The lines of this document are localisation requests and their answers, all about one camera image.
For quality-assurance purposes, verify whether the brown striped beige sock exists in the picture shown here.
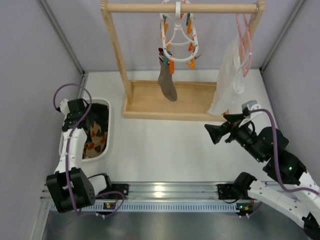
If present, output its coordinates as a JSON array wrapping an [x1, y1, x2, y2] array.
[[157, 48, 178, 102]]

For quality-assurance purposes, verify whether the black sock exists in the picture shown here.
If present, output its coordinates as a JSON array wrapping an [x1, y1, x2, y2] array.
[[86, 103, 109, 126]]

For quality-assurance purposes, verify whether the brown argyle sock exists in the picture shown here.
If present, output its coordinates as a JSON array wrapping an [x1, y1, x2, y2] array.
[[82, 121, 107, 159]]

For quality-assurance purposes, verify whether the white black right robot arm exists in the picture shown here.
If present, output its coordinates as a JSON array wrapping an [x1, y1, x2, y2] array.
[[204, 109, 320, 240]]

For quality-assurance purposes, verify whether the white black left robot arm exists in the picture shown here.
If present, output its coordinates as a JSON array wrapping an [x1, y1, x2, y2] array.
[[46, 98, 112, 213]]

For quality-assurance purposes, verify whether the pink clothes hanger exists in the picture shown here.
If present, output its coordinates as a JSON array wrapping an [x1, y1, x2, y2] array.
[[235, 13, 253, 78]]

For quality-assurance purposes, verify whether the white round clip hanger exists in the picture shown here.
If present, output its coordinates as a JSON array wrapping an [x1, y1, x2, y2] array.
[[159, 9, 201, 74]]

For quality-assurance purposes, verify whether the white perforated plastic basket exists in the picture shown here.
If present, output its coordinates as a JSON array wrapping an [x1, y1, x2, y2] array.
[[59, 98, 111, 163]]

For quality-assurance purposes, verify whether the white hanging cloth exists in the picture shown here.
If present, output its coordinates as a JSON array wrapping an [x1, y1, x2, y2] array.
[[207, 36, 245, 116]]

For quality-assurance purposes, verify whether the wooden clothes rack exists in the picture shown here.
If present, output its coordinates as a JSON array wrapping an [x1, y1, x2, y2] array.
[[100, 0, 266, 122]]

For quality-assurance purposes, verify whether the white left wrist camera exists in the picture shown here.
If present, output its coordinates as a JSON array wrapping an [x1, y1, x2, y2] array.
[[57, 98, 87, 115]]

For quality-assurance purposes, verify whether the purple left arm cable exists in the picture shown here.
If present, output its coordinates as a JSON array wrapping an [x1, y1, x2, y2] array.
[[53, 83, 125, 217]]

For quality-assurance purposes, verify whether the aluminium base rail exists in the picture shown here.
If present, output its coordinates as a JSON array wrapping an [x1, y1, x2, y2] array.
[[39, 181, 313, 213]]

